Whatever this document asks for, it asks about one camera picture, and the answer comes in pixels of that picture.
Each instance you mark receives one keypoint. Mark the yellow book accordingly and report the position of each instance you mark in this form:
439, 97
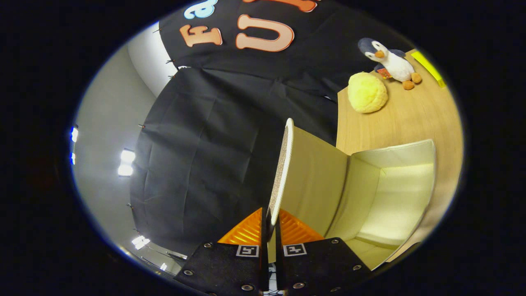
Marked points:
429, 68

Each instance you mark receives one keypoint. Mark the yellow round plush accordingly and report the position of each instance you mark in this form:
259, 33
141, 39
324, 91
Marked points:
367, 92

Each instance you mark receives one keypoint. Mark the beige fabric storage box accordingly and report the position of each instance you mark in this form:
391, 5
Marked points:
316, 181

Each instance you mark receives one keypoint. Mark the penguin plush toy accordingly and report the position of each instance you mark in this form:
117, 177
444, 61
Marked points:
394, 63

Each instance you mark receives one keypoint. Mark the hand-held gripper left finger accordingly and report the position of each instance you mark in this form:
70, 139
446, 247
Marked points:
224, 267

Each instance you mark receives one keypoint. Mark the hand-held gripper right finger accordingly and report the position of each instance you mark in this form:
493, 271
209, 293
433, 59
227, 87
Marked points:
320, 267

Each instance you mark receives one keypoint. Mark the ceiling light panel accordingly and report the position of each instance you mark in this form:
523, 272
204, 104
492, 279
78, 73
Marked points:
126, 162
140, 241

